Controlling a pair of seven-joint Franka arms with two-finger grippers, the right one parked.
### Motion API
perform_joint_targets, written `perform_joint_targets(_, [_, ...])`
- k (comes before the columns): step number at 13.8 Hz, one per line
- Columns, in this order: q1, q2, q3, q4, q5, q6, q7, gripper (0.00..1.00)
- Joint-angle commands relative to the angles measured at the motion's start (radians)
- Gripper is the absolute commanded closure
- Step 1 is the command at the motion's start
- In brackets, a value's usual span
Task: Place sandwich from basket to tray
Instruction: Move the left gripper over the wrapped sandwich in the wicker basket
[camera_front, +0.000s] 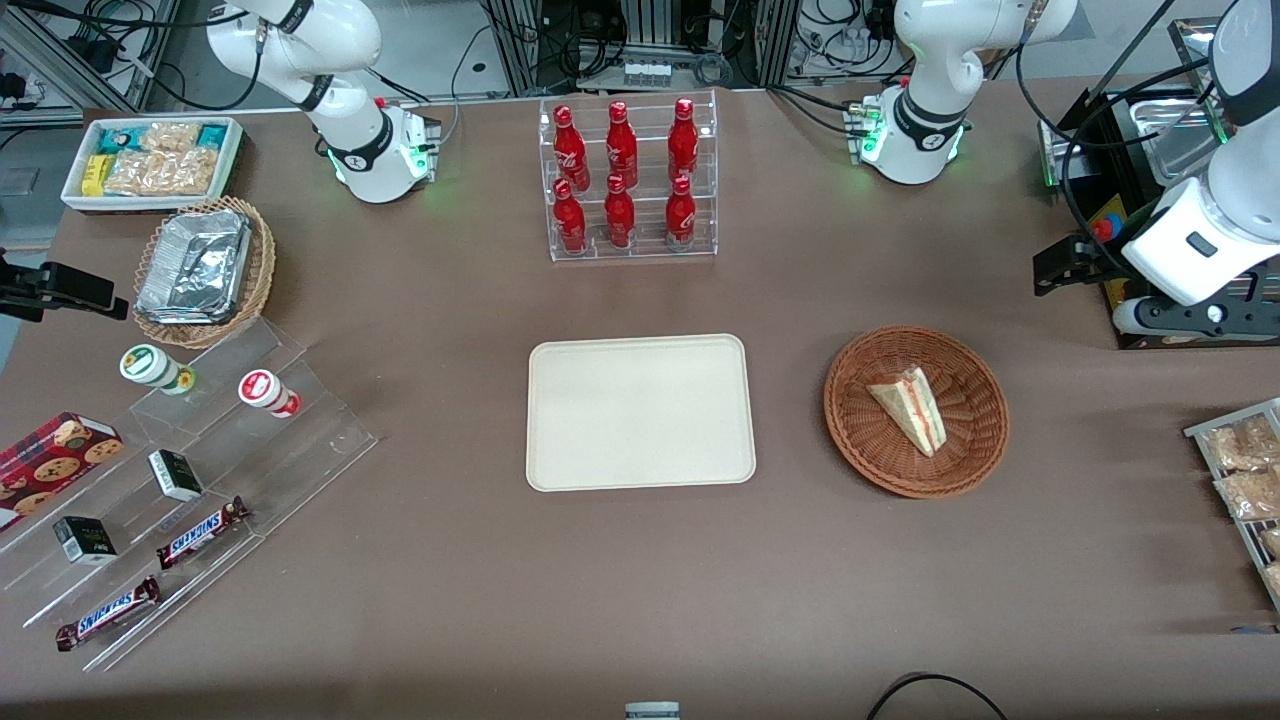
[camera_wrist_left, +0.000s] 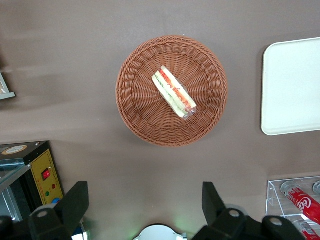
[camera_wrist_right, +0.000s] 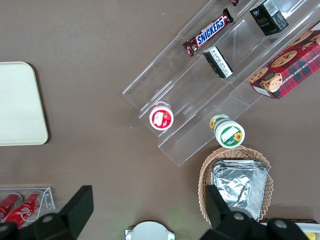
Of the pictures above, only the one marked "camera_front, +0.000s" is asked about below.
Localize red tartan cookie box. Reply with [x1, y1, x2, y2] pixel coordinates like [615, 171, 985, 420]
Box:
[0, 411, 125, 533]

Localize light oval wicker basket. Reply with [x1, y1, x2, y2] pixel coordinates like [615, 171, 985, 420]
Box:
[132, 196, 277, 350]

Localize clear acrylic bottle rack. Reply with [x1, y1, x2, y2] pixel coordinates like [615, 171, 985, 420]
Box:
[538, 89, 720, 264]

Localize black cable loop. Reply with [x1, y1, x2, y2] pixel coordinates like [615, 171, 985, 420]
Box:
[864, 672, 1008, 720]

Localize snickers chocolate bar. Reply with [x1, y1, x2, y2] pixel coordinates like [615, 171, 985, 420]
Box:
[54, 575, 162, 653]
[156, 496, 250, 572]

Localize black hot food warmer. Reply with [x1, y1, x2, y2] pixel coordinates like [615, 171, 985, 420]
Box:
[1035, 15, 1280, 351]

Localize small dark green box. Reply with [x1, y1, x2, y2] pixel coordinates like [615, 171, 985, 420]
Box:
[52, 515, 119, 567]
[147, 449, 205, 504]

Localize steel pan in warmer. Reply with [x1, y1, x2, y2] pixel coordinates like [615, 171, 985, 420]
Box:
[1128, 93, 1229, 189]

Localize grey wire rack tray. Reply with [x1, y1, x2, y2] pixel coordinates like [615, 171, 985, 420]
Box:
[1184, 397, 1280, 613]

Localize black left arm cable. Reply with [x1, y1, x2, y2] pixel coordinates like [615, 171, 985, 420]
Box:
[1015, 0, 1236, 286]

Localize aluminium profile frame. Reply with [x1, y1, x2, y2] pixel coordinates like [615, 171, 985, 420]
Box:
[478, 0, 806, 98]

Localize green lidded cup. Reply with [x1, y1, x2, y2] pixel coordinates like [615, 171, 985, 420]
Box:
[119, 343, 197, 397]

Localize triangular sandwich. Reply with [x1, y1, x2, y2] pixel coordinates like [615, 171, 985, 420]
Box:
[866, 367, 948, 459]

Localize beige rectangular plastic tray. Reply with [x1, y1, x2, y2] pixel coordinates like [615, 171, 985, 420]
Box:
[526, 334, 758, 494]

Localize brown round wicker basket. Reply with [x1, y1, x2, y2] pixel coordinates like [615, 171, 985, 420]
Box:
[823, 325, 1011, 500]

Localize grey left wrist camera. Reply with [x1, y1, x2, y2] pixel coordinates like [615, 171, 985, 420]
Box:
[1113, 297, 1280, 338]

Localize red cola bottle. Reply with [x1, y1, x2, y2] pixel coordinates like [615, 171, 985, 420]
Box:
[604, 174, 637, 250]
[606, 101, 640, 189]
[553, 179, 589, 255]
[668, 98, 701, 185]
[665, 175, 698, 249]
[553, 105, 592, 193]

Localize clear acrylic stepped display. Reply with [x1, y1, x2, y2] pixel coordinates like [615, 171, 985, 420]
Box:
[0, 317, 380, 673]

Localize stacked aluminium foil containers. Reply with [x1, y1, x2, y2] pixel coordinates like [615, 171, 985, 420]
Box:
[136, 209, 252, 327]

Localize red lidded cup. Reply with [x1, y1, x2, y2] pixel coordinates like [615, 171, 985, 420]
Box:
[237, 369, 302, 420]

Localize clear bag of crackers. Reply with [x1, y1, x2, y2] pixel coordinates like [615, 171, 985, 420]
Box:
[140, 121, 202, 154]
[156, 147, 219, 197]
[105, 151, 163, 197]

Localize white rectangular snack bin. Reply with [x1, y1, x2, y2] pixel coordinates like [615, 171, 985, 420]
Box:
[61, 116, 245, 215]

